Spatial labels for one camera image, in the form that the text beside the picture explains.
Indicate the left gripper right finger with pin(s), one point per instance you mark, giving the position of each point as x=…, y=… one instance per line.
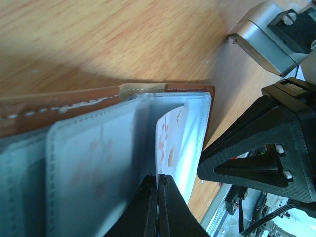
x=174, y=217

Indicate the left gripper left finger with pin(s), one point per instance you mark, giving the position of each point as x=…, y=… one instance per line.
x=140, y=217

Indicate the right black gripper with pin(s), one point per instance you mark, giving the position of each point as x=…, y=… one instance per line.
x=270, y=147

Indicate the white card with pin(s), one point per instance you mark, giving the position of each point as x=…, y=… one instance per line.
x=169, y=135

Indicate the brown leather card holder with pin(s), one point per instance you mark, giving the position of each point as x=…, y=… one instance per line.
x=71, y=162

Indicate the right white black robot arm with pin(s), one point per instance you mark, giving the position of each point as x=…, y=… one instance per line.
x=257, y=209

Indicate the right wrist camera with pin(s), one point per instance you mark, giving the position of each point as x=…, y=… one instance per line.
x=278, y=40

